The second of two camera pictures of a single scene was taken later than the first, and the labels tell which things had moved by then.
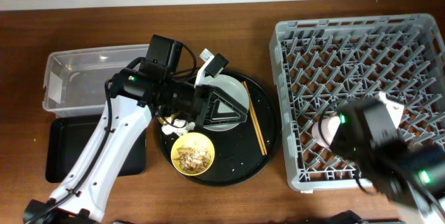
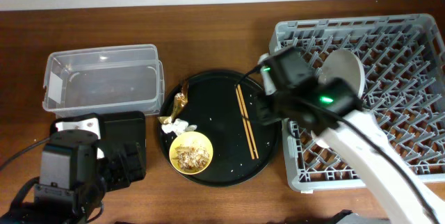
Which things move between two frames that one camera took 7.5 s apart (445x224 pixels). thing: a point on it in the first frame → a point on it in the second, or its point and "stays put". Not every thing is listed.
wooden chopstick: (252, 119) → (246, 129)
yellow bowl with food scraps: (192, 154) stays put
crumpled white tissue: (179, 126) stays put
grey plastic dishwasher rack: (324, 64) stays put
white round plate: (232, 88) → (343, 64)
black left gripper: (204, 105) → (127, 158)
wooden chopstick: (255, 118) → (246, 113)
